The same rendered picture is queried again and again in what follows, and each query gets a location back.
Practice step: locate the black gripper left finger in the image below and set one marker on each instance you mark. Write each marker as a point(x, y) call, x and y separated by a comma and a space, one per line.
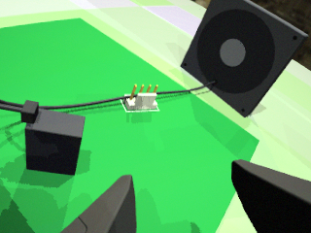
point(113, 212)

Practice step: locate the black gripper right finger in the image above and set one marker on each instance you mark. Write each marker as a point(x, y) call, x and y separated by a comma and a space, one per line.
point(274, 202)

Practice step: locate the black cable with plug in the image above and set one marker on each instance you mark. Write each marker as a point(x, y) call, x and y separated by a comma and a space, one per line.
point(52, 138)

